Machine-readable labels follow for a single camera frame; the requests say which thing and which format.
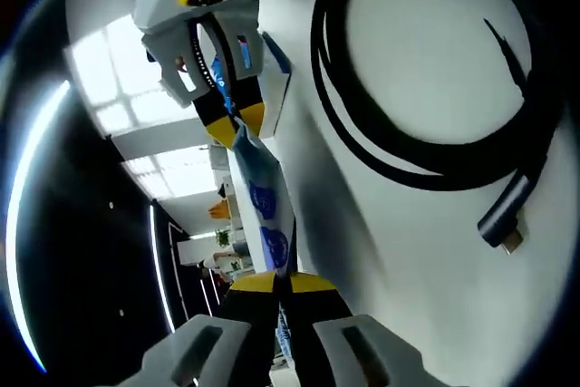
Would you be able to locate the wide ceiling light strip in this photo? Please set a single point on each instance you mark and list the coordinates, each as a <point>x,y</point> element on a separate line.
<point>20,224</point>

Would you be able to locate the orange bag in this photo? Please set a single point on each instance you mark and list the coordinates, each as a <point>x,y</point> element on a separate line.
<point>218,210</point>

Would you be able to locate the small window with blinds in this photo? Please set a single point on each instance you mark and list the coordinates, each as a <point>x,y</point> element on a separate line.
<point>181,174</point>

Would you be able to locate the large window with blinds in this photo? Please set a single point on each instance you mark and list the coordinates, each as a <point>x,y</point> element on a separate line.
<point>118,74</point>

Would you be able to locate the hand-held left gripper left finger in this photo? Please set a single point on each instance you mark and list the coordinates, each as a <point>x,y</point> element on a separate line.
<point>249,314</point>

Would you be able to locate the thin ceiling light strip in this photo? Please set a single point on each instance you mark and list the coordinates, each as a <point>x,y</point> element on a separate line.
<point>158,269</point>

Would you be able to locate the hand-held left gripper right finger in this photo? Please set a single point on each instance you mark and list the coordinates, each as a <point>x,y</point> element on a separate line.
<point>317,310</point>

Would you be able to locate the blue tissue pack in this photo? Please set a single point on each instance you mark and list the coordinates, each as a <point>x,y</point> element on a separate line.
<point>267,206</point>

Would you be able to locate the potted plant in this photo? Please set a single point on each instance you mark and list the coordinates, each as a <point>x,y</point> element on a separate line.
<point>222,237</point>

